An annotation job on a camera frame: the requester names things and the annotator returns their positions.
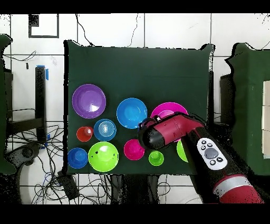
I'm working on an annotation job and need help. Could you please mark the large pink plastic bowl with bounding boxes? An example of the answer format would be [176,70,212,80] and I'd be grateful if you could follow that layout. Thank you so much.
[150,102,189,120]

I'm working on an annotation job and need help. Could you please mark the large blue plastic bowl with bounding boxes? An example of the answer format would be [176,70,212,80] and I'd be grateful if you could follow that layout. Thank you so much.
[116,97,148,129]

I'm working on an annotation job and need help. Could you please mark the translucent light blue bowl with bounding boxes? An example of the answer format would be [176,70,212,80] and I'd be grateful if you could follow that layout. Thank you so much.
[93,118,117,142]

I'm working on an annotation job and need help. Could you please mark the small red plastic bowl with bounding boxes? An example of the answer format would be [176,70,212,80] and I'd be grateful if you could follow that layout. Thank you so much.
[123,138,146,161]

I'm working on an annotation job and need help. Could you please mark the dark green tablecloth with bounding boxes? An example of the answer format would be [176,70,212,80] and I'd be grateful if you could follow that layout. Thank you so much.
[64,40,215,175]

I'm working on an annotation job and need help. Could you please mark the purple plastic bowl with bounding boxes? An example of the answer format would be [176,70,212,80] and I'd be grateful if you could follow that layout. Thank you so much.
[72,83,107,119]

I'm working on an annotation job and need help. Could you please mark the green plastic cup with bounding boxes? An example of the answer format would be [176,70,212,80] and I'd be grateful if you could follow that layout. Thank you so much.
[148,150,165,167]

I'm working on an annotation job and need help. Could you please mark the green plastic bowl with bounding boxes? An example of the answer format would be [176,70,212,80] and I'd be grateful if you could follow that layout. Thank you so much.
[176,139,189,163]
[88,141,119,172]

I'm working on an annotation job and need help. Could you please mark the orange plastic cup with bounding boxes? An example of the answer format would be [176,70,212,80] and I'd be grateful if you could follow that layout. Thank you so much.
[76,126,94,143]

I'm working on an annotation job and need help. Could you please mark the small dark blue bowl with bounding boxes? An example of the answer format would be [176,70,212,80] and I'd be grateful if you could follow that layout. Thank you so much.
[67,147,89,169]

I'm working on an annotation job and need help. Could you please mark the black metal stand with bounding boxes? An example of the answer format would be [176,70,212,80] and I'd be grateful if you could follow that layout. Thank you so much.
[6,66,48,143]

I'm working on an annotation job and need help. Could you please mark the black power adapter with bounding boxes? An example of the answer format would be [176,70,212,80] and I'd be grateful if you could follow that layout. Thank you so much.
[57,172,80,200]

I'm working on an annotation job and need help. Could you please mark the green cloth covered table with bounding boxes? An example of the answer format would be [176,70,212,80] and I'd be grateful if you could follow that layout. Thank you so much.
[225,43,270,176]
[0,34,16,175]

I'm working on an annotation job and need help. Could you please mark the black chair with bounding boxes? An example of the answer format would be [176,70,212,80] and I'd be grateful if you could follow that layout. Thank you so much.
[5,143,42,170]

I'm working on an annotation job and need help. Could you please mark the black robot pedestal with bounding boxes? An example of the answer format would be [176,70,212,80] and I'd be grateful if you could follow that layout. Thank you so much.
[109,174,161,204]

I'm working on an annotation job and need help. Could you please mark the black floor cable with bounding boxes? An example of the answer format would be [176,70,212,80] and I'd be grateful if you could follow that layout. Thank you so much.
[75,14,94,46]

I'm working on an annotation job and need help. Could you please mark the black square floor frame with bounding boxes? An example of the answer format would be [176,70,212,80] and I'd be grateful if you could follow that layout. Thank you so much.
[28,14,60,39]

